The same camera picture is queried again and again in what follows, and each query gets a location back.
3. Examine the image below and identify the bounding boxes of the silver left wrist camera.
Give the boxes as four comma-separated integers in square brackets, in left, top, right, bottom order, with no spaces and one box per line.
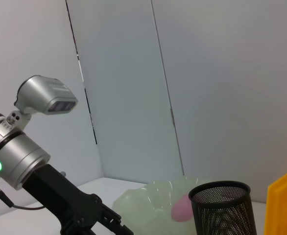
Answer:
[6,75,79,128]

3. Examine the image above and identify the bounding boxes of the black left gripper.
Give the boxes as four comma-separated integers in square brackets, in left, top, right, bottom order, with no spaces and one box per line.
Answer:
[22,163,135,235]

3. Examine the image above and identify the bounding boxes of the yellow plastic bin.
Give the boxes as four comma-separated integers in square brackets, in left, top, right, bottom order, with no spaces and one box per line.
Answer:
[263,164,287,235]

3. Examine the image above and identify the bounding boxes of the black mesh pen holder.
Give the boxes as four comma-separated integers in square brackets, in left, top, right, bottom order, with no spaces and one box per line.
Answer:
[188,180,258,235]

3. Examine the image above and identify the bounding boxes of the green glass fruit plate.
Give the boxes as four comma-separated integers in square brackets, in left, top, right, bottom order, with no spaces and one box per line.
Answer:
[112,176,217,235]

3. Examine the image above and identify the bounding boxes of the pink peach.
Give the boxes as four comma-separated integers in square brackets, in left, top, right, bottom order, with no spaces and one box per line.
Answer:
[170,195,195,223]

